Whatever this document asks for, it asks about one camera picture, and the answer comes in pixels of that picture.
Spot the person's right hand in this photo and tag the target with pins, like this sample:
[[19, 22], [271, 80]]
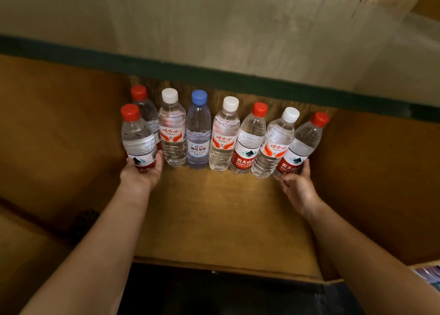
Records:
[[300, 192]]

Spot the person's left hand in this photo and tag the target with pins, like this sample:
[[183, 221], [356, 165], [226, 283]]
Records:
[[141, 180]]

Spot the person's left thumb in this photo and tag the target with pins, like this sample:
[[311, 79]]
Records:
[[159, 160]]

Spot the person's right thumb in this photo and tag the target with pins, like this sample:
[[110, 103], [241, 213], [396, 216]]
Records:
[[286, 181]]

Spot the red cap water bottle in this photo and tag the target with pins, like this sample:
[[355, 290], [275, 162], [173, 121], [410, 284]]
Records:
[[136, 137], [302, 143], [248, 143], [148, 111]]

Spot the person's right forearm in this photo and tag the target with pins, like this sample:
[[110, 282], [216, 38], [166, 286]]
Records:
[[371, 263]]

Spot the person's left forearm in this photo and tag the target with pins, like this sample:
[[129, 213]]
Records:
[[92, 256]]

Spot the white cap water bottle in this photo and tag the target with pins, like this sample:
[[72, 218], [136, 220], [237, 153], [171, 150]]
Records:
[[172, 129], [223, 136], [275, 143]]

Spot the blue cap water bottle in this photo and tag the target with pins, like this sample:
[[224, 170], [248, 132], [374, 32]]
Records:
[[198, 129]]

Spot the wooden shelf cabinet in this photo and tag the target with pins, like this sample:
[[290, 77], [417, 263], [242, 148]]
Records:
[[220, 215]]

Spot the shelf board with green edge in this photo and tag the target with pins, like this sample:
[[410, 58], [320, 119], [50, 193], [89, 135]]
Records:
[[220, 50]]

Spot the colourful packets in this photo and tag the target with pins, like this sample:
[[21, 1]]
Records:
[[429, 276]]

